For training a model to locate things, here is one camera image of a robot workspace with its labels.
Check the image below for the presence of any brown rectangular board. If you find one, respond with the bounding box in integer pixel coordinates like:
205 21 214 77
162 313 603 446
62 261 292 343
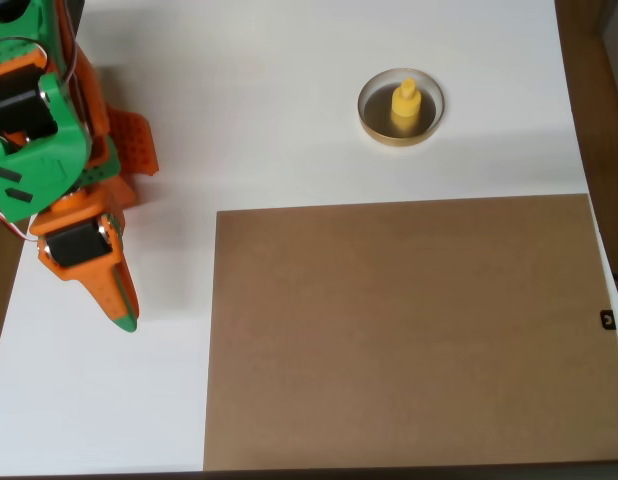
202 193 618 472

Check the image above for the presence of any red white black servo cable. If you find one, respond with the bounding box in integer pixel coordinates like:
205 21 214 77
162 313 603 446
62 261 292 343
0 199 41 246

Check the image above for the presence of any orange robot base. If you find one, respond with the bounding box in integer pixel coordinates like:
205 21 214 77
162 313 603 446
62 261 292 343
86 104 160 209

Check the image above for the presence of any small yellow plastic piece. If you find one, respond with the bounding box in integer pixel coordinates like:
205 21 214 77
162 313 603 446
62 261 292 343
390 77 423 134

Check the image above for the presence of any round shallow metal dish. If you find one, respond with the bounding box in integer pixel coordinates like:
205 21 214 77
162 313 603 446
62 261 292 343
357 67 446 148

